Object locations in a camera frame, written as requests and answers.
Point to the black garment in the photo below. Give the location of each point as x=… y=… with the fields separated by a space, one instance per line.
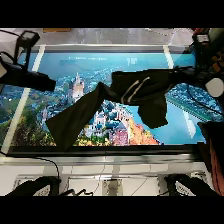
x=213 y=133

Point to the red garment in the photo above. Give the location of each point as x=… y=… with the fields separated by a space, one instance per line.
x=218 y=173

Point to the silver frame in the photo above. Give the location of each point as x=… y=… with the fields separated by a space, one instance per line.
x=133 y=168

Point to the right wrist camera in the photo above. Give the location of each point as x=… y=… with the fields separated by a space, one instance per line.
x=202 y=38

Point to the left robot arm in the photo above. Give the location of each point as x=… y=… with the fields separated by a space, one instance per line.
x=23 y=78

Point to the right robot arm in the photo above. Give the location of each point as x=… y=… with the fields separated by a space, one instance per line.
x=200 y=75

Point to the black pants with white stripes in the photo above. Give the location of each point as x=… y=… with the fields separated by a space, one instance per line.
x=76 y=115

